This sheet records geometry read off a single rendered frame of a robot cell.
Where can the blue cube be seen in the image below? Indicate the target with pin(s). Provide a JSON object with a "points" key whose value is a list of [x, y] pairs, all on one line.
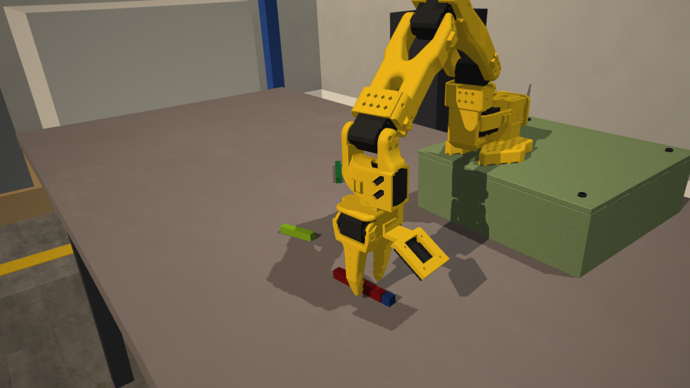
{"points": [[388, 299]]}

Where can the dark red rod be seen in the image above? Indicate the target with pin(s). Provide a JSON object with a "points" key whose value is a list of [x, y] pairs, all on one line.
{"points": [[369, 289]]}

